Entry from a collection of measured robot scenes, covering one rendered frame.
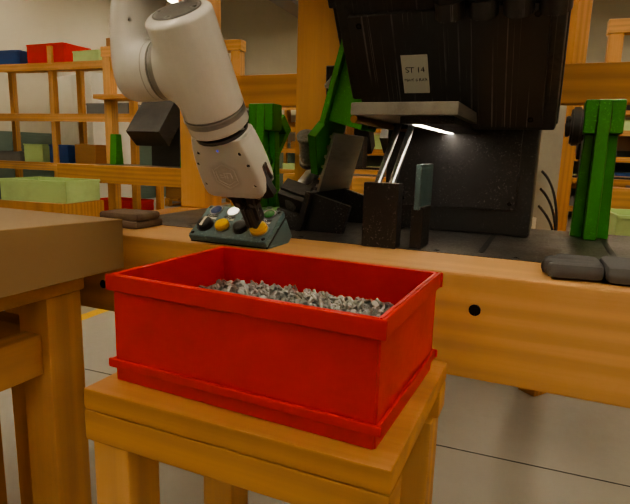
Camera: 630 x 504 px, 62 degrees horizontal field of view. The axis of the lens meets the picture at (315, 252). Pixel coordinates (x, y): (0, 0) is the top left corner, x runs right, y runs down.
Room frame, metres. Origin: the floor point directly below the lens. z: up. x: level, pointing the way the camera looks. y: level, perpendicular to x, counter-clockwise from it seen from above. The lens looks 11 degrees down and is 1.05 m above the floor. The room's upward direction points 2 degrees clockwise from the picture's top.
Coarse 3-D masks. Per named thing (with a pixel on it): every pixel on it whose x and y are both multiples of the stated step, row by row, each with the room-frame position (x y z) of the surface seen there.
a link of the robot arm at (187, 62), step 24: (192, 0) 0.68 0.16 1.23; (168, 24) 0.63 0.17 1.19; (192, 24) 0.64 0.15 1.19; (216, 24) 0.67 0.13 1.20; (168, 48) 0.65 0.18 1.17; (192, 48) 0.65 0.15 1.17; (216, 48) 0.67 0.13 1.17; (168, 72) 0.67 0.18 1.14; (192, 72) 0.66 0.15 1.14; (216, 72) 0.67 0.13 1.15; (168, 96) 0.69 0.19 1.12; (192, 96) 0.68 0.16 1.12; (216, 96) 0.68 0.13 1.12; (240, 96) 0.72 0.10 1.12; (192, 120) 0.70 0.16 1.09; (216, 120) 0.70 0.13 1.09
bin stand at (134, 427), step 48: (96, 384) 0.53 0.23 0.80; (432, 384) 0.56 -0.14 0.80; (96, 432) 0.52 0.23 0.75; (144, 432) 0.49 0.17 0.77; (192, 432) 0.47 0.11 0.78; (240, 432) 0.45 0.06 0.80; (288, 432) 0.45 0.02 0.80; (432, 432) 0.59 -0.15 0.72; (96, 480) 0.53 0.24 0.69; (144, 480) 0.53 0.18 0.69; (240, 480) 0.45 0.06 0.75; (288, 480) 0.43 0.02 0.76; (336, 480) 0.41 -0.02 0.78; (384, 480) 0.39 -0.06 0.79; (432, 480) 0.62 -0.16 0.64
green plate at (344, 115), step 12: (336, 60) 1.02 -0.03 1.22; (336, 72) 1.02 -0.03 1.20; (336, 84) 1.03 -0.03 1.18; (348, 84) 1.03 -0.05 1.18; (336, 96) 1.03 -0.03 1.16; (348, 96) 1.02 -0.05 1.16; (324, 108) 1.03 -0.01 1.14; (336, 108) 1.03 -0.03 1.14; (348, 108) 1.02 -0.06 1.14; (324, 120) 1.03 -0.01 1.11; (336, 120) 1.03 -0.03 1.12; (348, 120) 1.02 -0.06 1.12; (336, 132) 1.10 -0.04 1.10
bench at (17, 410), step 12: (12, 312) 1.06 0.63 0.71; (12, 396) 1.07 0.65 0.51; (24, 396) 1.06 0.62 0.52; (24, 408) 1.06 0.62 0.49; (24, 420) 1.06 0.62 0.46; (24, 432) 1.06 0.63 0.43; (24, 444) 1.06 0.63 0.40; (24, 456) 1.06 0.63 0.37; (24, 468) 1.06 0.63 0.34; (24, 480) 1.07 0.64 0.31; (24, 492) 1.07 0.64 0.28
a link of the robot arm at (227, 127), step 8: (240, 112) 0.72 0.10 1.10; (184, 120) 0.73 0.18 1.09; (224, 120) 0.70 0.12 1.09; (232, 120) 0.71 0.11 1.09; (240, 120) 0.72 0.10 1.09; (192, 128) 0.71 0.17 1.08; (200, 128) 0.70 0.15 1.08; (208, 128) 0.70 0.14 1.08; (216, 128) 0.70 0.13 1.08; (224, 128) 0.70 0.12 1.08; (232, 128) 0.71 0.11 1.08; (240, 128) 0.72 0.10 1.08; (192, 136) 0.73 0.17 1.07; (200, 136) 0.71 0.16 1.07; (208, 136) 0.71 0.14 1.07; (216, 136) 0.71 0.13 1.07; (224, 136) 0.71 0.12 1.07
